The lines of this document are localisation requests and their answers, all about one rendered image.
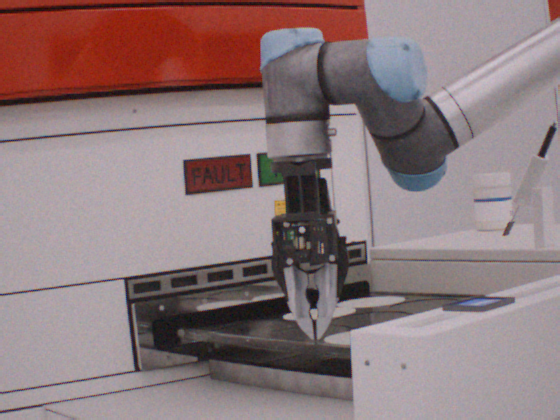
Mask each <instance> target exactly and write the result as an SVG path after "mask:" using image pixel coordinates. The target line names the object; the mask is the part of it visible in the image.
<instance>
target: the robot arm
mask: <svg viewBox="0 0 560 420"><path fill-rule="evenodd" d="M260 53H261V66H260V68H259V69H260V73H261V74H262V85H263V96H264V107H265V118H266V124H270V125H265V128H266V139H267V152H268V157H269V158H273V162H271V171H272V173H283V184H284V196H285V208H286V213H281V214H278V215H275V216H274V217H272V242H271V244H272V273H273V276H274V278H275V280H276V282H277V284H278V285H279V286H280V288H281V290H282V292H283V294H284V295H285V297H286V301H287V303H288V305H289V307H290V309H291V311H292V313H293V315H294V316H295V320H296V322H297V323H298V325H299V327H300V328H301V329H302V330H303V331H304V332H305V333H306V334H307V335H308V337H309V338H311V340H312V339H320V337H322V336H323V334H324V333H325V331H326V330H327V328H328V326H329V324H330V323H331V321H332V318H333V315H334V312H335V310H336V307H337V304H338V301H339V297H340V293H341V290H342V287H343V284H344V281H345V278H346V276H347V272H348V267H349V257H348V253H349V252H348V248H347V236H346V235H345V236H340V234H339V231H338V228H337V225H338V224H339V223H340V219H338V218H337V217H336V210H332V208H331V203H330V192H329V187H328V182H327V180H326V179H325V178H317V171H318V170H325V169H332V168H333V165H332V157H328V155H330V154H331V153H332V152H333V149H332V140H331V139H330V138H329V136H337V129H336V128H328V127H329V126H330V120H327V119H331V118H330V105H331V104H332V105H340V106H343V105H355V107H356V109H357V110H358V112H359V114H360V116H361V118H362V120H363V122H364V124H365V126H366V127H367V129H368V131H369V133H370V135H371V138H372V140H373V142H374V144H375V145H376V147H377V149H378V151H379V153H380V159H381V163H382V165H383V166H384V167H385V168H386V169H387V171H388V172H389V174H390V176H391V178H392V180H393V181H394V183H395V184H396V185H397V186H398V187H399V188H402V189H405V190H408V191H413V192H418V191H427V190H429V189H431V188H433V187H435V186H436V184H438V183H439V182H440V180H441V178H442V177H443V176H444V175H445V174H446V171H447V166H448V164H447V155H448V154H450V153H451V152H452V153H453V152H454V151H455V150H456V149H458V148H460V146H462V145H464V144H466V143H468V142H469V141H471V140H472V139H473V138H475V137H477V136H479V135H481V133H483V132H485V131H487V130H489V129H490V128H491V127H493V126H494V125H497V124H498V123H499V122H501V121H502V120H503V119H504V120H505V119H506V118H507V117H509V116H510V115H511V114H512V115H513V114H514V113H515V112H516V111H518V110H520V109H522V108H523V107H524V106H526V105H528V104H529V103H531V102H532V101H535V100H536V99H537V98H539V97H541V96H542V95H543V94H545V93H547V92H549V91H550V90H551V89H554V87H556V86H558V85H560V17H558V18H557V19H556V20H554V21H552V22H550V23H549V24H548V25H547V24H546V25H545V26H544V27H541V29H539V30H537V31H535V32H533V33H532V34H531V35H528V36H527V37H526V38H523V39H522V40H520V41H518V42H516V44H513V45H512V46H510V47H508V48H506V50H502V52H500V53H499V54H496V55H495V56H494V57H491V58H490V59H488V60H487V61H484V62H483V63H482V64H479V65H478V66H476V67H475V68H474V69H473V68H472V69H471V70H470V71H468V72H467V73H466V72H465V73H464V74H463V75H461V76H460V77H457V78H456V79H455V80H453V81H452V82H451V81H450V82H449V83H448V84H446V85H444V87H443V86H442V87H440V88H439V89H438V90H436V91H435V92H432V93H431V94H429V95H428V96H426V97H425V98H424V97H423V96H424V94H425V90H426V88H427V83H428V78H427V67H426V64H425V62H424V55H423V52H422V49H421V47H419V45H418V44H417V43H416V42H415V41H414V40H413V39H412V38H409V37H385V36H379V37H375V38H373V39H370V38H369V39H362V40H354V41H348V40H346V41H339V42H332V43H329V42H325V41H324V39H323V36H322V33H321V31H320V30H319V29H314V28H302V27H301V28H289V29H280V30H275V31H271V32H268V33H267V34H264V35H263V36H262V38H261V41H260ZM420 97H423V98H422V99H421V98H420ZM276 232H278V234H277V233H276ZM324 262H325V265H323V266H322V267H321V268H319V269H318V270H317V271H316V272H315V275H314V278H315V284H316V286H317V288H318V289H319V299H318V301H317V312H318V314H317V319H316V321H314V319H313V317H312V315H311V313H310V309H311V302H310V301H309V299H308V297H307V287H308V285H309V275H308V272H307V271H305V270H303V269H301V268H300V267H299V266H297V265H295V264H306V263H324ZM314 323H315V327H314Z"/></svg>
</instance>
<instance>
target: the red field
mask: <svg viewBox="0 0 560 420"><path fill-rule="evenodd" d="M186 165H187V177H188V188H189V191H197V190H207V189H216V188H225V187H234V186H242V185H251V179H250V167H249V156H245V157H234V158H223V159H212V160H200V161H193V162H188V163H186Z"/></svg>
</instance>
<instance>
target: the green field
mask: <svg viewBox="0 0 560 420"><path fill-rule="evenodd" d="M260 162H261V175H262V183H271V182H279V181H283V173H272V171H271V162H273V158H269V157H268V155H260Z"/></svg>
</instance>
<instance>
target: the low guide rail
mask: <svg viewBox="0 0 560 420"><path fill-rule="evenodd" d="M209 367H210V378H211V379H214V380H220V381H225V382H231V383H236V384H242V385H248V386H253V387H259V388H269V389H275V390H280V391H286V392H291V393H297V394H308V395H314V396H319V397H325V398H329V397H330V398H336V399H341V400H347V401H348V400H352V401H354V399H353V376H352V374H344V373H337V372H331V371H318V370H311V369H305V368H298V367H284V366H277V365H271V364H264V363H258V362H251V361H244V360H238V359H231V358H224V357H216V358H213V359H209Z"/></svg>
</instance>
